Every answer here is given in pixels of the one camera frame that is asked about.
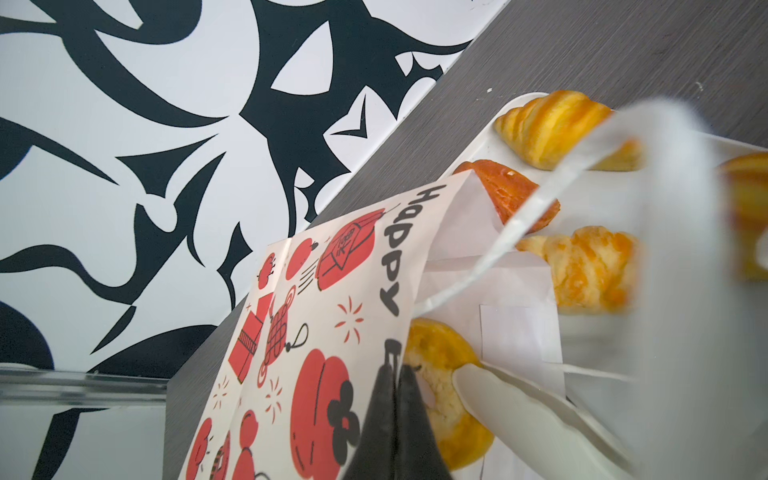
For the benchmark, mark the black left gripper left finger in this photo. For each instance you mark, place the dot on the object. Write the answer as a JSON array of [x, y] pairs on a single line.
[[374, 456]]

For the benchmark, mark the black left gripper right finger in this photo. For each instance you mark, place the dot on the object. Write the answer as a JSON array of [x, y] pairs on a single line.
[[418, 456]]

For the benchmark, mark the steel tongs with white tips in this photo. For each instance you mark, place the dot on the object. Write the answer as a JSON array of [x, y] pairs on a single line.
[[549, 434]]

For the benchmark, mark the striped fake bread roll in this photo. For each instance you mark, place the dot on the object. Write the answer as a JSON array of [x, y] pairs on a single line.
[[593, 270]]

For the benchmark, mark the orange fake puff pastry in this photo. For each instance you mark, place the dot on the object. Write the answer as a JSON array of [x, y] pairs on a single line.
[[507, 188]]

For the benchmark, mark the yellow fake croissant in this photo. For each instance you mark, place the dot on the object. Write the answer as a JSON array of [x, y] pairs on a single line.
[[546, 129]]

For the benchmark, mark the yellow round fake bun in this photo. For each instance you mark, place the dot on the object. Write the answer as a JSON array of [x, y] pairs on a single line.
[[745, 178]]

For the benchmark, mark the white rectangular plastic tray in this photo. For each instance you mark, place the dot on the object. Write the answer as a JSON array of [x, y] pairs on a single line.
[[695, 289]]

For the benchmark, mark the aluminium cage frame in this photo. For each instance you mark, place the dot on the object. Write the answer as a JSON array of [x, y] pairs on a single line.
[[23, 385]]

